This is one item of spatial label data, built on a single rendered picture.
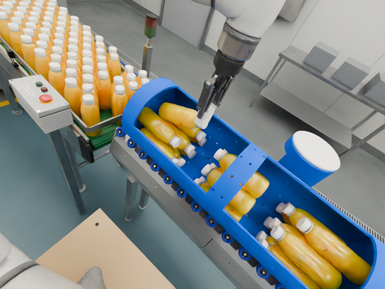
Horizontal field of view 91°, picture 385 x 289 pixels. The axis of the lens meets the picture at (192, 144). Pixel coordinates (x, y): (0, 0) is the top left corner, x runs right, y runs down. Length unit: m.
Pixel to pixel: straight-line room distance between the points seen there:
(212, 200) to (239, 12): 0.46
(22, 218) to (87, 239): 1.31
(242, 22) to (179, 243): 1.54
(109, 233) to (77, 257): 0.08
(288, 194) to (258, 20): 0.60
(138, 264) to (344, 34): 3.75
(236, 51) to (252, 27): 0.05
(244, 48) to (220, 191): 0.37
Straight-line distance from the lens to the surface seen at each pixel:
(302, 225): 0.68
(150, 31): 1.24
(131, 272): 0.55
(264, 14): 0.46
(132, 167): 0.89
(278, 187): 0.81
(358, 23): 3.83
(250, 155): 0.59
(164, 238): 1.69
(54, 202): 1.84
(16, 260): 0.39
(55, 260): 0.56
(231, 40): 0.48
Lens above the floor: 1.61
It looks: 46 degrees down
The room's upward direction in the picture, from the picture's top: 24 degrees clockwise
